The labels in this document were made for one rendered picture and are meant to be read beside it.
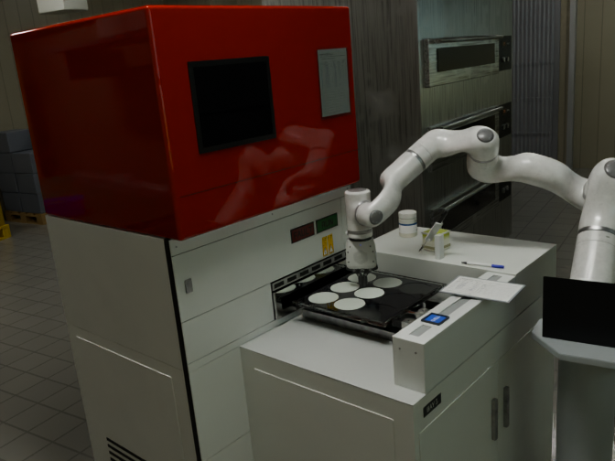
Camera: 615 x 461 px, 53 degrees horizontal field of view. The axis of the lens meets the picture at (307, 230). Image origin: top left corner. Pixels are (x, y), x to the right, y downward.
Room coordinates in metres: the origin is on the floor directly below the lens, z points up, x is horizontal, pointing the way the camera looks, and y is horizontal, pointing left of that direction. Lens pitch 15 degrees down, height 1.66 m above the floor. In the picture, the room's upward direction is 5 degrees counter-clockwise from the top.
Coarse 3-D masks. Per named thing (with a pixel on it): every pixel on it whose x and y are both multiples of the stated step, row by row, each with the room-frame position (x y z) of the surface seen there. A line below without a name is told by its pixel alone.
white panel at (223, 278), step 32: (256, 224) 1.87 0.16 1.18; (288, 224) 1.98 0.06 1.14; (192, 256) 1.68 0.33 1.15; (224, 256) 1.77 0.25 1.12; (256, 256) 1.86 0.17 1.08; (288, 256) 1.97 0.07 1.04; (320, 256) 2.09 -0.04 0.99; (192, 288) 1.66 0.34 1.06; (224, 288) 1.75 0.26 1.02; (256, 288) 1.85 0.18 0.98; (192, 320) 1.66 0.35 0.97; (224, 320) 1.74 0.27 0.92; (256, 320) 1.84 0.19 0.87; (192, 352) 1.64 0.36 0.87; (224, 352) 1.73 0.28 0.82
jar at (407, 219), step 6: (402, 210) 2.35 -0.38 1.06; (408, 210) 2.35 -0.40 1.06; (414, 210) 2.34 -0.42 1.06; (402, 216) 2.31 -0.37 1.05; (408, 216) 2.30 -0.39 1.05; (414, 216) 2.30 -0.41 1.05; (402, 222) 2.31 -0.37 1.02; (408, 222) 2.30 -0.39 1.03; (414, 222) 2.30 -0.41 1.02; (402, 228) 2.31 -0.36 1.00; (408, 228) 2.30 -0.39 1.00; (414, 228) 2.30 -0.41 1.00; (402, 234) 2.31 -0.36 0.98; (408, 234) 2.30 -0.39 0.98; (414, 234) 2.30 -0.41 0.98
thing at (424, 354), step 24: (432, 312) 1.59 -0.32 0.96; (456, 312) 1.57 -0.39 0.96; (480, 312) 1.63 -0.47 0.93; (504, 312) 1.75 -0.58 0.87; (408, 336) 1.45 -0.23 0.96; (432, 336) 1.44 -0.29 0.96; (456, 336) 1.52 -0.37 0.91; (480, 336) 1.63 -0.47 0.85; (408, 360) 1.43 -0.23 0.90; (432, 360) 1.43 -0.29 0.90; (456, 360) 1.52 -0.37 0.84; (408, 384) 1.43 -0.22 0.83; (432, 384) 1.43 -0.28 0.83
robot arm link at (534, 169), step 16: (496, 160) 2.01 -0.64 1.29; (512, 160) 1.99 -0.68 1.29; (528, 160) 1.94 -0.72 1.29; (544, 160) 1.93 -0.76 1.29; (480, 176) 2.04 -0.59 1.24; (496, 176) 2.02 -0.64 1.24; (512, 176) 1.97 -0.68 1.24; (528, 176) 1.93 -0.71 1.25; (544, 176) 1.91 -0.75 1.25; (560, 176) 1.90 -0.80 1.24; (576, 176) 1.95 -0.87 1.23; (560, 192) 1.91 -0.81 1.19; (576, 192) 1.91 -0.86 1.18
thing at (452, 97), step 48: (288, 0) 4.05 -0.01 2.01; (336, 0) 3.85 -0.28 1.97; (384, 0) 3.66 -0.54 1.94; (432, 0) 3.72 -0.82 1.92; (480, 0) 4.35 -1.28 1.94; (384, 48) 3.67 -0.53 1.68; (432, 48) 3.63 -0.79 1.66; (480, 48) 4.24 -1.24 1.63; (384, 96) 3.68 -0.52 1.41; (432, 96) 3.68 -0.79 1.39; (480, 96) 4.34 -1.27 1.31; (384, 144) 3.69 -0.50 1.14; (432, 192) 3.65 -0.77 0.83; (480, 192) 4.22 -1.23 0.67
